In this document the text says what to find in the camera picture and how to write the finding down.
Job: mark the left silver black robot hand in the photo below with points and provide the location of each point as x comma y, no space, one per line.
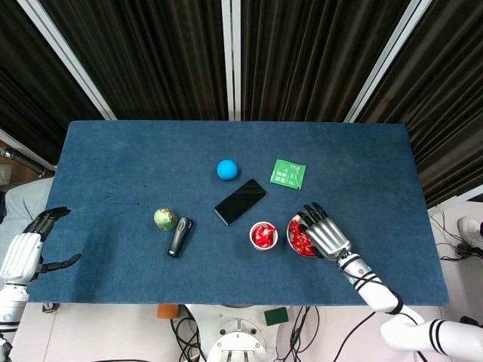
22,256

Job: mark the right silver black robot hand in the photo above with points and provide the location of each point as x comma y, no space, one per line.
328,235

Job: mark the red candy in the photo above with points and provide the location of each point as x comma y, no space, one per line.
266,241
258,235
302,238
310,252
295,226
268,231
300,247

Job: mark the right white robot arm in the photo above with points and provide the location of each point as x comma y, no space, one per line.
377,290

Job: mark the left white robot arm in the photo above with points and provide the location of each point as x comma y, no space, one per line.
11,305

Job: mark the silver metal plate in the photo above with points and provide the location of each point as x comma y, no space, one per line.
288,234

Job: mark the white paper cup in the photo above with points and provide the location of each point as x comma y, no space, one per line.
252,241

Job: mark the light blue fabric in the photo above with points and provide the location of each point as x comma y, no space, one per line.
26,200

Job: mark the grey caster wheel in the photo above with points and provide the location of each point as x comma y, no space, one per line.
49,307

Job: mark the green sachet packet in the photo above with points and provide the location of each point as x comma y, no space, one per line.
288,174

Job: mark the black smartphone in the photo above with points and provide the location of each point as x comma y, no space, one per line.
240,202

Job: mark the dark green box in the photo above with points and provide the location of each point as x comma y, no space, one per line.
276,316

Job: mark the blue ball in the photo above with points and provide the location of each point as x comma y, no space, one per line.
227,169

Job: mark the black power adapter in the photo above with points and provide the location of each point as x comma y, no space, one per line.
463,249

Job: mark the white robot torso base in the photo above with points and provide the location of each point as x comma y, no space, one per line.
237,339

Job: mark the white shoe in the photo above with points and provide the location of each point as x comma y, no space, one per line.
469,228

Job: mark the blue tablecloth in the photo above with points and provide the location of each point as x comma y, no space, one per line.
188,271

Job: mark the black stapler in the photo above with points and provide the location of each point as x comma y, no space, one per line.
180,237

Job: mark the orange box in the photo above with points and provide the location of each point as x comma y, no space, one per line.
167,311

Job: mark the black floor object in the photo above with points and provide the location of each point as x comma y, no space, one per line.
468,319

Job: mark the dark pleated curtain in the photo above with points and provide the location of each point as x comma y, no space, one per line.
445,94
309,56
151,56
22,75

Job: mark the white frame rail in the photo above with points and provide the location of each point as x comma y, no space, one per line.
458,198
26,147

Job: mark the white frame post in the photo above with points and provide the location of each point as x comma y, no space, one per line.
66,56
226,56
388,56

